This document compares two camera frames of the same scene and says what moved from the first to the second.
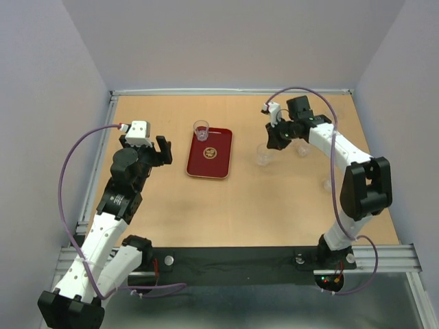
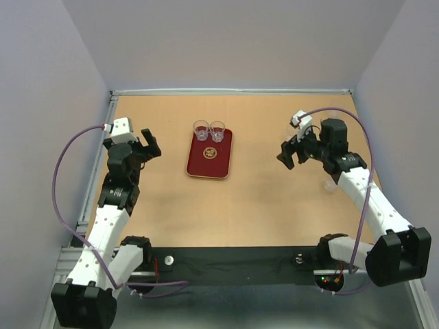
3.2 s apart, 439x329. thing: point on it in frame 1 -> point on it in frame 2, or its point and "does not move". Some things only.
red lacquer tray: (210, 158) does not move
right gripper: (274, 141) -> (288, 149)
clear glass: (263, 154) -> (217, 128)
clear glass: (201, 127) does not move
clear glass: (327, 185) does not move
